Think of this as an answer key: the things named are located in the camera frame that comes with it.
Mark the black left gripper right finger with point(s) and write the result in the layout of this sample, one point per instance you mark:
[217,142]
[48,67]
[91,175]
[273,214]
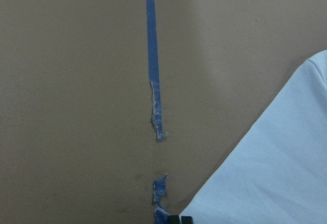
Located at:
[186,220]

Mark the light blue t-shirt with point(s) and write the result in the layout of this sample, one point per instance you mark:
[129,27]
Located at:
[277,172]

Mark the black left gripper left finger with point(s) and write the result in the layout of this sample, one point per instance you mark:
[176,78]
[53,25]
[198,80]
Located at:
[173,219]

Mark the long blue tape line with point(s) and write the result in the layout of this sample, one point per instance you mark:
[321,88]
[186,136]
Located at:
[159,185]

